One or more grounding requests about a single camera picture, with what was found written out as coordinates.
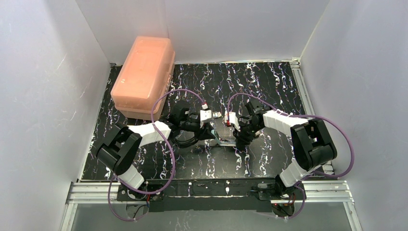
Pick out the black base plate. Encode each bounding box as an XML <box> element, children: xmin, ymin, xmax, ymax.
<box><xmin>116</xmin><ymin>178</ymin><xmax>305</xmax><ymax>216</ymax></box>

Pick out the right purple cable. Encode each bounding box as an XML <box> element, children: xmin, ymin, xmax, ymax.
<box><xmin>227</xmin><ymin>92</ymin><xmax>355</xmax><ymax>220</ymax></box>

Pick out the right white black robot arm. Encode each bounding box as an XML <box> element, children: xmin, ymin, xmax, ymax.
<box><xmin>227</xmin><ymin>102</ymin><xmax>337</xmax><ymax>196</ymax></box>

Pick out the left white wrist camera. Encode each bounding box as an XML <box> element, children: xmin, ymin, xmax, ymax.
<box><xmin>200</xmin><ymin>110</ymin><xmax>213</xmax><ymax>123</ymax></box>

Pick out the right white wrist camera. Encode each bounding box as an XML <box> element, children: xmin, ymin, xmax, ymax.
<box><xmin>224</xmin><ymin>112</ymin><xmax>240</xmax><ymax>131</ymax></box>

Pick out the coiled black cable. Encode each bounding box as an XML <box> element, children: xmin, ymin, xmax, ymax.
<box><xmin>170</xmin><ymin>129</ymin><xmax>204</xmax><ymax>149</ymax></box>

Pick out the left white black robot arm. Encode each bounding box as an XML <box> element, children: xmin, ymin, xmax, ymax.
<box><xmin>96</xmin><ymin>107</ymin><xmax>221</xmax><ymax>194</ymax></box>

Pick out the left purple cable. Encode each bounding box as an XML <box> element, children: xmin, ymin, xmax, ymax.
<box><xmin>107</xmin><ymin>89</ymin><xmax>208</xmax><ymax>222</ymax></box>

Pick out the orange plastic storage box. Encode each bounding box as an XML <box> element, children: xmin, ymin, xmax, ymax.
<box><xmin>111</xmin><ymin>36</ymin><xmax>176</xmax><ymax>121</ymax></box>

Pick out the purple cable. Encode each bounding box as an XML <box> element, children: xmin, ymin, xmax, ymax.
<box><xmin>107</xmin><ymin>89</ymin><xmax>208</xmax><ymax>222</ymax></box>
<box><xmin>227</xmin><ymin>92</ymin><xmax>355</xmax><ymax>220</ymax></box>

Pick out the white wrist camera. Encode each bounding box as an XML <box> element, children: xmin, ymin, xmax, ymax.
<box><xmin>200</xmin><ymin>110</ymin><xmax>213</xmax><ymax>123</ymax></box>
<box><xmin>224</xmin><ymin>112</ymin><xmax>240</xmax><ymax>131</ymax></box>

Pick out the aluminium frame rail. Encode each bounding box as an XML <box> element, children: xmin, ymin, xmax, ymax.
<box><xmin>61</xmin><ymin>60</ymin><xmax>359</xmax><ymax>231</ymax></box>

